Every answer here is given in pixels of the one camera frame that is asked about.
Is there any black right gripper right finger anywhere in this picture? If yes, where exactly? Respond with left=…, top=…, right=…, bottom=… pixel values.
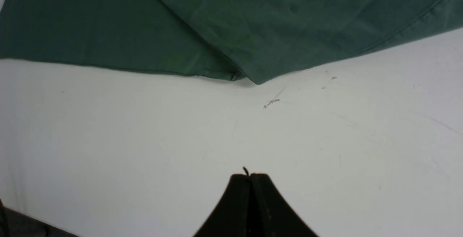
left=250, top=173, right=317, bottom=237

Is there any green long-sleeve top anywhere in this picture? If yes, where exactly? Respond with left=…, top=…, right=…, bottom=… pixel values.
left=0, top=0, right=462, bottom=85

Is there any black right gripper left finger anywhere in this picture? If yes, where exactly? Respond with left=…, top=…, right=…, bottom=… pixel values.
left=195, top=174, right=250, bottom=237

